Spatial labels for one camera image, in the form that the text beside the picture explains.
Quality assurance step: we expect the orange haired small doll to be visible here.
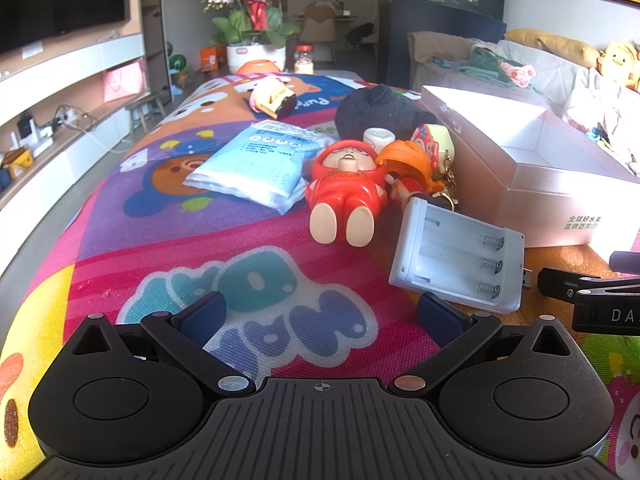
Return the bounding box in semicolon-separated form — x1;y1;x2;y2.
376;140;445;207

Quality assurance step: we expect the green clothing on sofa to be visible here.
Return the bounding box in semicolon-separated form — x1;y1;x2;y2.
433;47;532;89

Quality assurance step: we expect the white battery charger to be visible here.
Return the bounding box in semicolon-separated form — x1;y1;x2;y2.
388;197;525;314

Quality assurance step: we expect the pink paper bag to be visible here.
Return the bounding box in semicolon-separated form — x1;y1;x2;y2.
102;60;148;103

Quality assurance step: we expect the black plush toy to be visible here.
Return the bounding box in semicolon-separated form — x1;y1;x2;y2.
334;84;437;141

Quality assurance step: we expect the pink lid yellow toy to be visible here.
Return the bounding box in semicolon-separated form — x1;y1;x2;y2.
250;75;297;119

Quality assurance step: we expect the red hooded doll figure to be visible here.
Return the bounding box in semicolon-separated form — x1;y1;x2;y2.
305;140;387;247

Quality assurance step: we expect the white tv shelf unit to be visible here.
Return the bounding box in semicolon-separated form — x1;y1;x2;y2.
1;34;169;268

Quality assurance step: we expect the yellow duck plush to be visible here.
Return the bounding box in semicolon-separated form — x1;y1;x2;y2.
597;41;639;91

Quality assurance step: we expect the small wooden stool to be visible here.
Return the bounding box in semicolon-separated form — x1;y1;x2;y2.
125;93;166;134

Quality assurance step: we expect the small white yogurt bottle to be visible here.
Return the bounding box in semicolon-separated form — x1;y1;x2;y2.
362;127;396;154

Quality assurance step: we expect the pink orchid potted plant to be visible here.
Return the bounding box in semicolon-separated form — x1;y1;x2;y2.
203;0;299;74

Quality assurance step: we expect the blue wet wipes pack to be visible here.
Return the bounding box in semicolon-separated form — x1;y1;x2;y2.
184;120;335;214

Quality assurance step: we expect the yellow pillow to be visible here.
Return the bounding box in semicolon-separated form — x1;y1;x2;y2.
504;28;600;68

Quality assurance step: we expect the pink cardboard box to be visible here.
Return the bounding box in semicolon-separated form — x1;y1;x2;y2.
421;86;639;257

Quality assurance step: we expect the grey covered sofa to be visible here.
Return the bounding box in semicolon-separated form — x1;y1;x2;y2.
406;29;640;176

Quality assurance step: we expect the orange pumpkin bucket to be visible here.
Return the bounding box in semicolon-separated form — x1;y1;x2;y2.
236;60;281;75

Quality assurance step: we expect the yellow keychain charm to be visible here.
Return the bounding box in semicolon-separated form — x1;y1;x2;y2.
411;124;459;210

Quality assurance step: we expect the beige dining chair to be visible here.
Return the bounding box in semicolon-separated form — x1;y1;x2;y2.
299;3;336;63

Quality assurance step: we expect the clear jar red lid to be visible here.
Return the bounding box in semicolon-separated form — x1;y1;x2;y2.
294;44;314;75

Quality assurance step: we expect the dark blue cabinet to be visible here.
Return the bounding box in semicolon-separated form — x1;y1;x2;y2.
376;0;506;88

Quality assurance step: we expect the colourful cartoon play mat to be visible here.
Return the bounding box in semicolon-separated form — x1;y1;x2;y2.
1;75;639;479

